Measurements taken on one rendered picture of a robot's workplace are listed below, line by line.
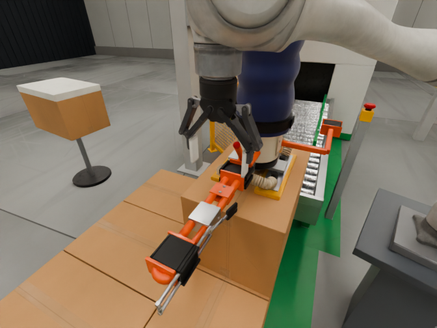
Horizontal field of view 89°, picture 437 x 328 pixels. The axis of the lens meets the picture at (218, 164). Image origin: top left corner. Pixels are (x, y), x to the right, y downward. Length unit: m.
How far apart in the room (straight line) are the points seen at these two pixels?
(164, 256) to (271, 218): 0.41
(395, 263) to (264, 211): 0.53
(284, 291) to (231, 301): 0.74
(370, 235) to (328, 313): 0.75
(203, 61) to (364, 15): 0.24
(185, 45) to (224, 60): 1.78
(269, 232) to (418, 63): 0.56
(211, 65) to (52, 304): 1.11
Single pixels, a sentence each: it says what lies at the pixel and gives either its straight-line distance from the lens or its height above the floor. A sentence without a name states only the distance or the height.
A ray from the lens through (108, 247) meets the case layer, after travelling 1.32.
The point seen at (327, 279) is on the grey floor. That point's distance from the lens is 1.90.
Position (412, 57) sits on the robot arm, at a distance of 0.61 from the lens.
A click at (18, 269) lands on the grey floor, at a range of 2.29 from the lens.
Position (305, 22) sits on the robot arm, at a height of 1.51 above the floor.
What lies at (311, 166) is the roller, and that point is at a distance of 1.91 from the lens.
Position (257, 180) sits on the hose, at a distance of 0.81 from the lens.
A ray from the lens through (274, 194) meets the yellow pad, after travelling 0.86.
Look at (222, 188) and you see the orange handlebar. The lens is 0.67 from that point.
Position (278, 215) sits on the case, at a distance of 0.81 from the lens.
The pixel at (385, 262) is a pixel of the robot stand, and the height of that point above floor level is 0.75.
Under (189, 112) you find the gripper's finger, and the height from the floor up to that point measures 1.34.
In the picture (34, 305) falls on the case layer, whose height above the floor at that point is 0.54.
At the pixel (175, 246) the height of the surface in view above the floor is 1.09.
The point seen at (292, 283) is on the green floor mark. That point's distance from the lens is 1.80.
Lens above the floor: 1.51
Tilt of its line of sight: 33 degrees down
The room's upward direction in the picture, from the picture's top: straight up
